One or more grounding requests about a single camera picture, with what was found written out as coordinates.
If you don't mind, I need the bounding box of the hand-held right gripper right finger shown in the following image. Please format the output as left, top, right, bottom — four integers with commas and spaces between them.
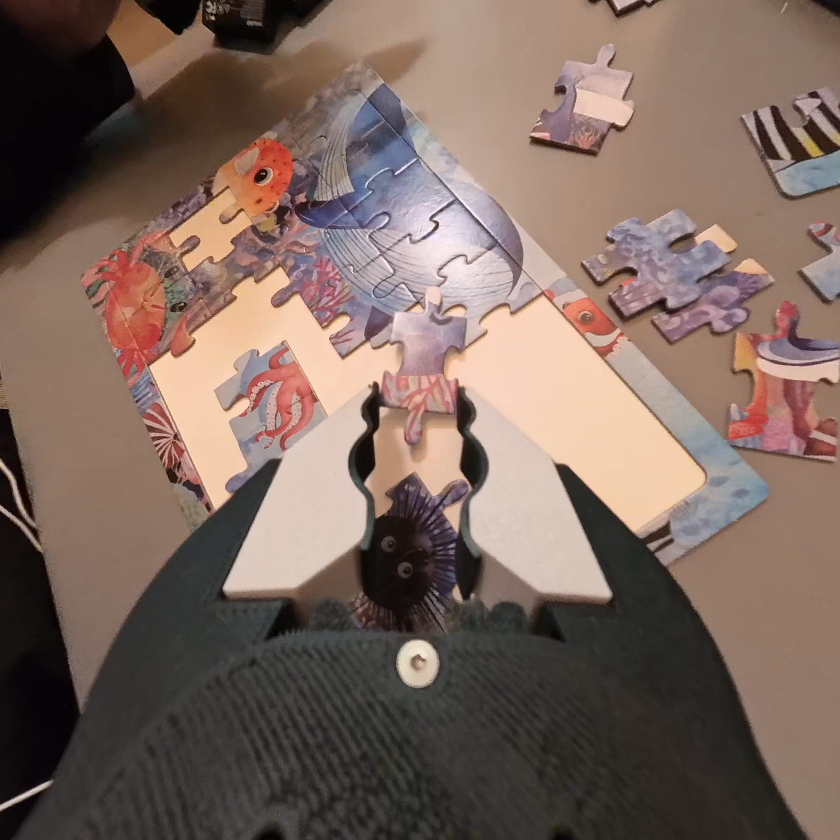
458, 386, 616, 606

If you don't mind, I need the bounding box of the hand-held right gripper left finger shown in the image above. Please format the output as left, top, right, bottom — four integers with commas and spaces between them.
223, 387, 379, 602

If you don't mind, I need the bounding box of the black sea urchin puzzle piece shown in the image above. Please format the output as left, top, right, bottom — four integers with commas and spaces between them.
348, 472, 472, 634

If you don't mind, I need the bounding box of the ocean jigsaw puzzle board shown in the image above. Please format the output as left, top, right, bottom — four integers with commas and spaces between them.
80, 60, 770, 568

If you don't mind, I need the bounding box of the coral and striped puzzle piece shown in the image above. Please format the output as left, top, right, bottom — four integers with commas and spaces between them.
379, 285, 470, 452

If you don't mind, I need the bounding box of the striped fish puzzle piece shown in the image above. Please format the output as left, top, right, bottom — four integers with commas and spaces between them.
742, 85, 840, 199

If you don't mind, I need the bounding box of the person's left forearm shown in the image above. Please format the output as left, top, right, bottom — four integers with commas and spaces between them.
0, 0, 142, 240

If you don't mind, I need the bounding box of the pile of loose puzzle pieces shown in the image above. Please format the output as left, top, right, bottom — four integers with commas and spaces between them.
583, 209, 840, 462

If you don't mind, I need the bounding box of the person's dark clothing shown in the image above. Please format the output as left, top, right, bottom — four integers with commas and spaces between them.
0, 374, 83, 840

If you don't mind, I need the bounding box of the white patch blue puzzle piece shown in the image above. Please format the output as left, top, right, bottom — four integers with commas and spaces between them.
529, 43, 636, 157

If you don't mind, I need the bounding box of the white thin cable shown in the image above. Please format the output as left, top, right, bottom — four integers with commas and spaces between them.
0, 780, 53, 809
0, 456, 42, 553

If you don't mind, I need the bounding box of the black camera battery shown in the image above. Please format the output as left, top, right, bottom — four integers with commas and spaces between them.
200, 0, 296, 44

